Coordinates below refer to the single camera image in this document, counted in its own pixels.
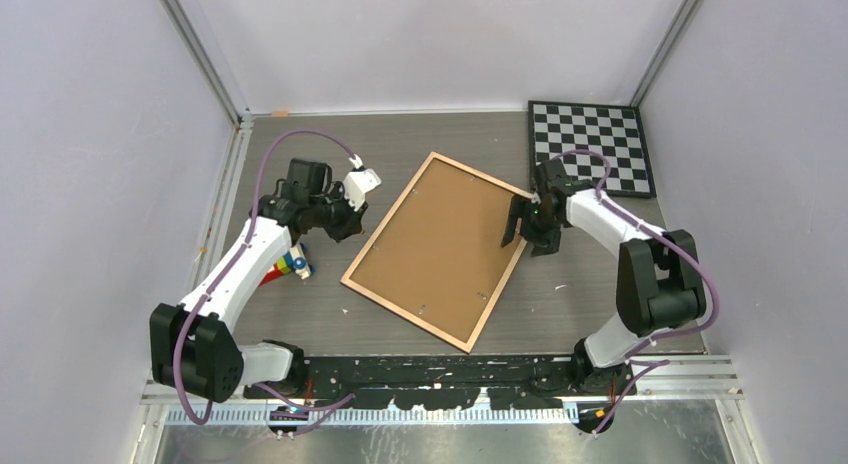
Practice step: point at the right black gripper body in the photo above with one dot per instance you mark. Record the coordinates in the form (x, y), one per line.
(536, 224)

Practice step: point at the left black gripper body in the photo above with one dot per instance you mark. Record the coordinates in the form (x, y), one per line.
(338, 217)

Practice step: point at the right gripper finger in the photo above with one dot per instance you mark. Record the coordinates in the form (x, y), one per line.
(543, 250)
(516, 213)

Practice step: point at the black wooden picture frame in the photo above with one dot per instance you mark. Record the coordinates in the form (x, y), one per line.
(437, 249)

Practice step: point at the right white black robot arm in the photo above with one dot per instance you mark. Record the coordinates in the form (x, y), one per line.
(660, 286)

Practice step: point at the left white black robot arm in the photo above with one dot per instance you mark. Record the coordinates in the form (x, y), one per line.
(192, 345)

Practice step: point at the colourful toy block truck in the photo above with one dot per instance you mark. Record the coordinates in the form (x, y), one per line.
(295, 261)

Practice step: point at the black white checkerboard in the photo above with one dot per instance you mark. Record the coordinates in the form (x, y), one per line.
(616, 132)

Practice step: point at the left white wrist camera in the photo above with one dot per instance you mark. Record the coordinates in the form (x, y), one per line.
(359, 182)

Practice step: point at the brown frame backing board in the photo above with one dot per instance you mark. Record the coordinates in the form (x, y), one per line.
(437, 249)

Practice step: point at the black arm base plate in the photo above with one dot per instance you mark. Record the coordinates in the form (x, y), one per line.
(507, 381)

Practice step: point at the aluminium rail frame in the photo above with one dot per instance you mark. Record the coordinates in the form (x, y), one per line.
(684, 408)

